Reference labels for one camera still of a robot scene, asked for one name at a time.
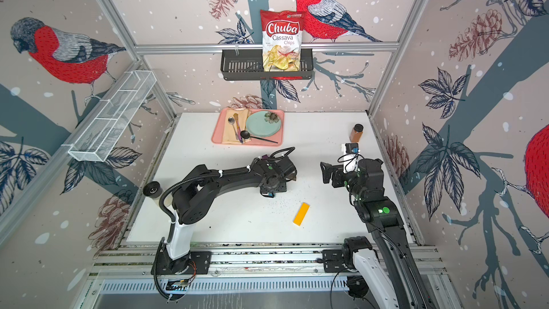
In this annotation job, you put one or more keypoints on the yellow long block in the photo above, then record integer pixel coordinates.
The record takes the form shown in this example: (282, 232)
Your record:
(301, 213)

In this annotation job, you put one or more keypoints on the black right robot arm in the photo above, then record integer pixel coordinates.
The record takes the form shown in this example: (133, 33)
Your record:
(399, 283)

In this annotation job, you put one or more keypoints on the beige napkin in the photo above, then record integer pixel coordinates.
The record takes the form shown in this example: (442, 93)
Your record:
(228, 132)

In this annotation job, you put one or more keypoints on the gold purple knife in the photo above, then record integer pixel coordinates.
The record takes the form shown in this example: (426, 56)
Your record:
(239, 131)

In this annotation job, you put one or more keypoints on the Chuba cassava chips bag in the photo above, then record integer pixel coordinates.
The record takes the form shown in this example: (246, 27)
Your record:
(282, 36)

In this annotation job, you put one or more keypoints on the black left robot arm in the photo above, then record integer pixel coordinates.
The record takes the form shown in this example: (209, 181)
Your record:
(189, 201)

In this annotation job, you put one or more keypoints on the black lid shaker jar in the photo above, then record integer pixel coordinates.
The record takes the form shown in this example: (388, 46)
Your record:
(152, 190)

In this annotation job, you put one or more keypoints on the white wire wall basket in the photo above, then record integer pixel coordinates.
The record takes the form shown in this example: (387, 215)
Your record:
(103, 133)

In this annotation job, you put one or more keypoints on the black wall basket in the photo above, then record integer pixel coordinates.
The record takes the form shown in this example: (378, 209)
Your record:
(246, 65)

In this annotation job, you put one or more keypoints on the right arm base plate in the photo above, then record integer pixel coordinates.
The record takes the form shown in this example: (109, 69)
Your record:
(334, 262)

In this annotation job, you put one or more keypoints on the pink tray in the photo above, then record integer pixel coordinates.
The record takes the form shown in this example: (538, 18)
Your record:
(278, 137)

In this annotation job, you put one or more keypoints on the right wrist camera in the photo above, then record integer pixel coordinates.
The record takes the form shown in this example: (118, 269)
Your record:
(349, 159)

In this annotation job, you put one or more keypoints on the silver spoon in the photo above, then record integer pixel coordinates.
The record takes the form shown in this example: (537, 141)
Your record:
(233, 124)

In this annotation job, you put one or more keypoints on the black spoon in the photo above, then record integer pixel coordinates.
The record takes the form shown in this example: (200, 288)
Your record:
(247, 136)

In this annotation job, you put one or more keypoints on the brown spice bottle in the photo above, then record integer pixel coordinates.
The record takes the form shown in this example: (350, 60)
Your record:
(356, 133)

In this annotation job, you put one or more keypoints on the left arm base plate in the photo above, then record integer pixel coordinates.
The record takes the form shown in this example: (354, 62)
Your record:
(193, 263)

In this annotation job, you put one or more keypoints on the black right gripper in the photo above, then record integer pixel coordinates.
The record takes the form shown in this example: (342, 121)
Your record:
(338, 172)

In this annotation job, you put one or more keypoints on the mint green flower plate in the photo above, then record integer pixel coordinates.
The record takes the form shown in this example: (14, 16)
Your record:
(263, 123)

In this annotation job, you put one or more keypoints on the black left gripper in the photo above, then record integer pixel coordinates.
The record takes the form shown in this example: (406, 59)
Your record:
(284, 189)

